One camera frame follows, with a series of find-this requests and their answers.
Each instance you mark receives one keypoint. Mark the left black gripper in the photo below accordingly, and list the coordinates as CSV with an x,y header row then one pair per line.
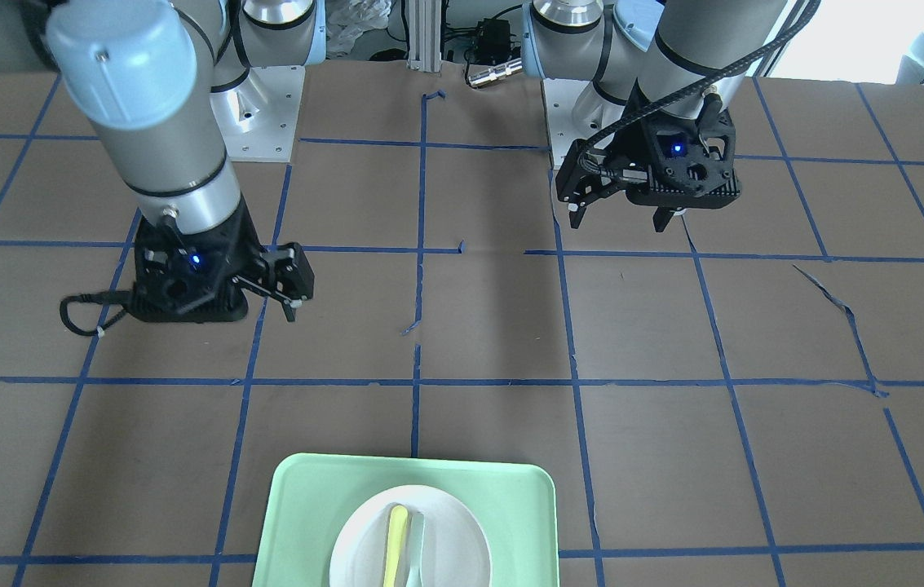
x,y
638,140

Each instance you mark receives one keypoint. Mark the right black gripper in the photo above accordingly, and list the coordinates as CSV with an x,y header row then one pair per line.
x,y
248,237

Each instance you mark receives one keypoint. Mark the yellow plastic fork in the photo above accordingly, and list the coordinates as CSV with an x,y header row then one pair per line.
x,y
398,521

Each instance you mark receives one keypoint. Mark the white round plate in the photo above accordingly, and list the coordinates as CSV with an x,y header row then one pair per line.
x,y
456,551

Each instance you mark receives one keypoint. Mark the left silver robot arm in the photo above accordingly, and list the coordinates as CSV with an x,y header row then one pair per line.
x,y
672,68

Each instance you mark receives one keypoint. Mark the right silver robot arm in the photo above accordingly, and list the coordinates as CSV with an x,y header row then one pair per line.
x,y
160,83

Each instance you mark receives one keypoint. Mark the silver metal connector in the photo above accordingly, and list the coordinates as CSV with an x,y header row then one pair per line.
x,y
494,74

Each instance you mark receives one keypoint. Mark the black power adapter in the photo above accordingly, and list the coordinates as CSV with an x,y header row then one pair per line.
x,y
492,42

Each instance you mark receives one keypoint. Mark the grey-green plastic spoon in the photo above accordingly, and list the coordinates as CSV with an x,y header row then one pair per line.
x,y
414,554

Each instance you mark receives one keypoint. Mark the light green tray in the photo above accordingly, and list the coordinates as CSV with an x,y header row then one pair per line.
x,y
312,495

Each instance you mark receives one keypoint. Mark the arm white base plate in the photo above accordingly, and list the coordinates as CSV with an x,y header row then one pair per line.
x,y
259,116
573,110

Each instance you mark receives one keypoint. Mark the aluminium frame post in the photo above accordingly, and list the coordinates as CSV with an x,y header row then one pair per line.
x,y
425,28

